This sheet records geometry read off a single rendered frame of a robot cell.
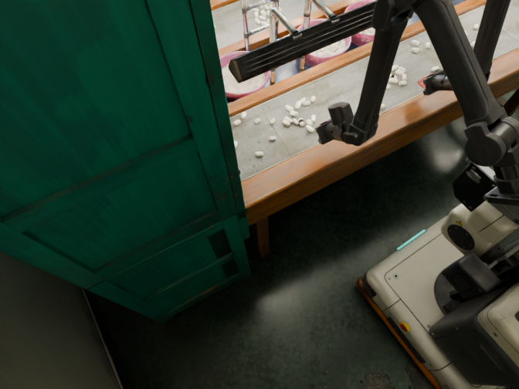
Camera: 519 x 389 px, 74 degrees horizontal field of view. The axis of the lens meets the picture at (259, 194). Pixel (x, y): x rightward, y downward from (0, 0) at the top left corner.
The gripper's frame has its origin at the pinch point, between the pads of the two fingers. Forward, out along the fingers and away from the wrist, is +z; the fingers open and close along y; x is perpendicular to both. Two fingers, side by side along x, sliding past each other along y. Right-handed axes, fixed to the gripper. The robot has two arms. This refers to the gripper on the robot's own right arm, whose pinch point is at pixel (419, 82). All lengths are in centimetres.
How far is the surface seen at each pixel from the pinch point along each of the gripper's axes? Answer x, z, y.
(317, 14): -38, 52, 8
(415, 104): 7.5, -0.9, 4.6
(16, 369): 18, -22, 169
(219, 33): -46, 65, 55
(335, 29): -31.9, -4.2, 34.0
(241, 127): -9, 21, 72
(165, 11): -48, -63, 95
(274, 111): -9, 21, 56
